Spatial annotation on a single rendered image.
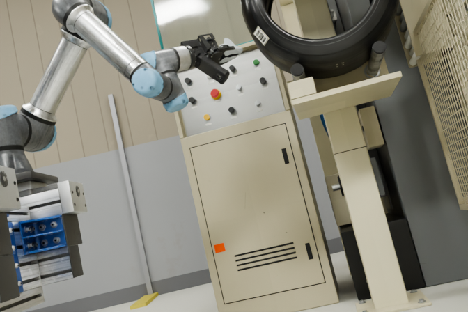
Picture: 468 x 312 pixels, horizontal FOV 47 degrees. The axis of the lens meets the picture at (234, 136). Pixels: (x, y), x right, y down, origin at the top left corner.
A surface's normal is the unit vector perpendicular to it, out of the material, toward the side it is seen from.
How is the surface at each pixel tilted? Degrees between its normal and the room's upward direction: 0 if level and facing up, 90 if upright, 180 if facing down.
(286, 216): 90
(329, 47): 101
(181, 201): 90
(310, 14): 90
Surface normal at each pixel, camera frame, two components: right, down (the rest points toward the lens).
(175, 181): -0.02, -0.15
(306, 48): -0.21, 0.07
